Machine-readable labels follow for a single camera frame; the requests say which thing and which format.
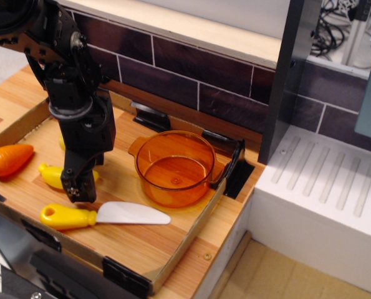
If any brass screw in table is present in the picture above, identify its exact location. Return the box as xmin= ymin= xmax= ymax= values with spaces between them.
xmin=203 ymin=252 xmax=211 ymax=260

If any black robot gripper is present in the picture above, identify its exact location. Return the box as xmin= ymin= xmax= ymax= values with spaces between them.
xmin=57 ymin=94 xmax=116 ymax=203

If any orange transparent plastic pot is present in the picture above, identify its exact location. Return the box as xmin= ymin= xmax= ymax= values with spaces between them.
xmin=128 ymin=130 xmax=224 ymax=208

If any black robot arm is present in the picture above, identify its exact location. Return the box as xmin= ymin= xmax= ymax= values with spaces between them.
xmin=0 ymin=1 xmax=116 ymax=202

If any yellow-handled white toy knife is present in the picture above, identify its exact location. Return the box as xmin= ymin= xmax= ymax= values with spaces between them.
xmin=40 ymin=201 xmax=171 ymax=230

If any yellow-green toy potato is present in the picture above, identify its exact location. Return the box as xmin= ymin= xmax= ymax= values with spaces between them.
xmin=59 ymin=135 xmax=65 ymax=151

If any black cable bundle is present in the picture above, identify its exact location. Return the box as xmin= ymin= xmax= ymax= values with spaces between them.
xmin=309 ymin=0 xmax=353 ymax=59

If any dark grey vertical post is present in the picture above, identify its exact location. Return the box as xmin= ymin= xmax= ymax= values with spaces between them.
xmin=258 ymin=0 xmax=321 ymax=164

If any white ridged drain board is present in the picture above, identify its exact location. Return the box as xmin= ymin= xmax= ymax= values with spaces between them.
xmin=253 ymin=125 xmax=371 ymax=243

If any yellow toy banana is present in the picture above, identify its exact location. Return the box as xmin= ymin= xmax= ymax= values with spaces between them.
xmin=37 ymin=163 xmax=100 ymax=190

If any orange toy carrot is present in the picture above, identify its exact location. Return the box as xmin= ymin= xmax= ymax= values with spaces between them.
xmin=0 ymin=144 xmax=34 ymax=177

